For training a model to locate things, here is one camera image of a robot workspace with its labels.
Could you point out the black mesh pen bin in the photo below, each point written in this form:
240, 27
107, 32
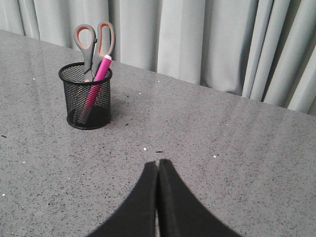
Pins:
76, 91

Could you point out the pink highlighter pen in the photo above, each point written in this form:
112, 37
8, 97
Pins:
98, 79

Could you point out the grey orange scissors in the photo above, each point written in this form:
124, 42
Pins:
92, 54

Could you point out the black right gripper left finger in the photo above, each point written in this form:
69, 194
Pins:
136, 216

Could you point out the grey curtain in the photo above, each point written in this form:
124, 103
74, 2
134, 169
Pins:
263, 50

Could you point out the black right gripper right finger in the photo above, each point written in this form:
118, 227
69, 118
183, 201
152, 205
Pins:
180, 213

